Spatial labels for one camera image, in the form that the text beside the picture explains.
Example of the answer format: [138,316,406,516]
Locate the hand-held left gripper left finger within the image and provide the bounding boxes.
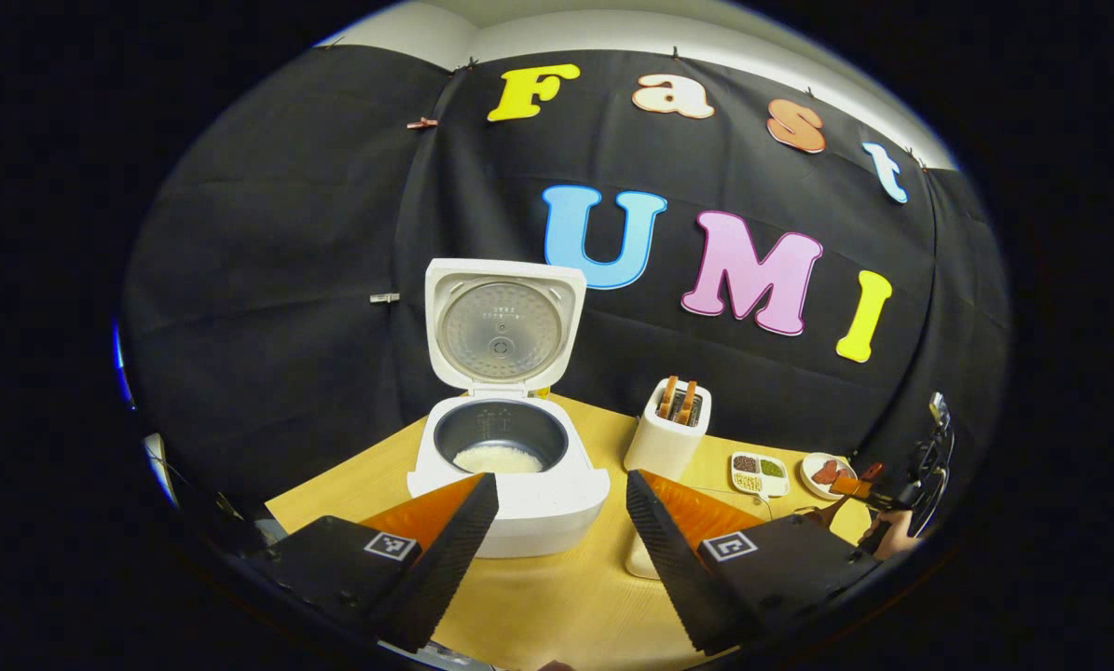
[244,472,500,653]

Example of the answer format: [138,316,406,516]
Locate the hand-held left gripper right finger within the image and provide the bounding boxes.
[626,469,884,653]

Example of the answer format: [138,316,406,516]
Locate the clear container of rice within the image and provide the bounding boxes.
[626,485,781,581]

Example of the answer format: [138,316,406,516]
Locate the white rice cooker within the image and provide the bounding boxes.
[406,258,612,560]

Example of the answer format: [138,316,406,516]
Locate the round white plate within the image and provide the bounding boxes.
[800,452,860,501]

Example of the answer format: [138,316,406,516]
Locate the white divided dish of beans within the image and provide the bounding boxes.
[730,452,791,498]

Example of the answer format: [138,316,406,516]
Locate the white toaster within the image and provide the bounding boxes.
[623,377,713,483]

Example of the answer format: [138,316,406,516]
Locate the black backdrop cloth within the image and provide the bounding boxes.
[120,45,1012,523]

